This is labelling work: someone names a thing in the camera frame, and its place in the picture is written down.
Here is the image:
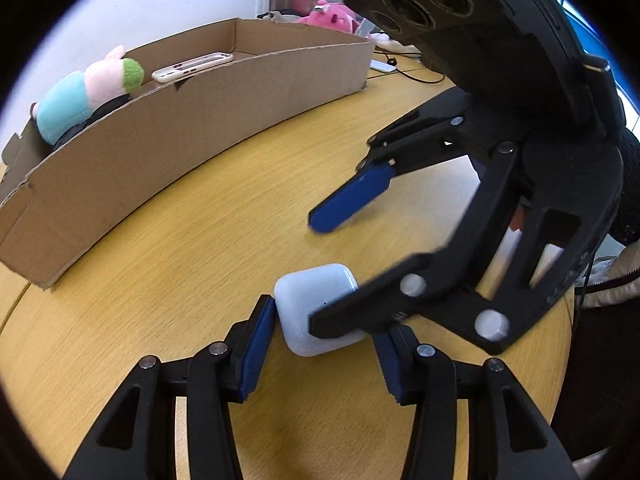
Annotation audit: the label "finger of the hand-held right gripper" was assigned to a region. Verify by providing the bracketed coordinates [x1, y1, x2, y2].
[307, 86, 516, 234]
[307, 137, 625, 356]

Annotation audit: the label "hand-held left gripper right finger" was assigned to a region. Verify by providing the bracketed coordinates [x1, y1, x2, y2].
[372, 324, 576, 480]

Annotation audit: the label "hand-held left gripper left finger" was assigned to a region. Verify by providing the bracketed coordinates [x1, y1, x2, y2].
[62, 295, 278, 480]

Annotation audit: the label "white earbud case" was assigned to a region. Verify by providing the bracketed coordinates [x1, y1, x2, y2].
[273, 262, 368, 357]

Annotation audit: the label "brown cardboard box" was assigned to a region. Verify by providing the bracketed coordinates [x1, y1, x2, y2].
[0, 16, 376, 291]

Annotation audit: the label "white phone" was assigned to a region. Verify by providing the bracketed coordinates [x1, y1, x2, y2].
[151, 51, 235, 84]

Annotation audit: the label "black object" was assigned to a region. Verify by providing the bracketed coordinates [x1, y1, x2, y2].
[50, 94, 132, 153]

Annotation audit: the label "blue pink pig plush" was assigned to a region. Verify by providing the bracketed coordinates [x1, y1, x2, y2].
[30, 45, 146, 147]

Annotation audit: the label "pink bear plush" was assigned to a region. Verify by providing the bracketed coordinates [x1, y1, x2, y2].
[300, 0, 373, 38]

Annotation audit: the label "grey cloth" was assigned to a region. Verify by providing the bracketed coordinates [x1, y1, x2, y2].
[257, 10, 306, 25]

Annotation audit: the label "dark trousers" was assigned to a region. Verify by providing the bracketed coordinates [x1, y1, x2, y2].
[550, 300, 640, 466]

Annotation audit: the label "beige jacket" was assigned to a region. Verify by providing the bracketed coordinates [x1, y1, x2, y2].
[575, 254, 640, 311]

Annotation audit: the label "black cable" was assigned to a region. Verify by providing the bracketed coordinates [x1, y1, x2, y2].
[372, 45, 446, 84]

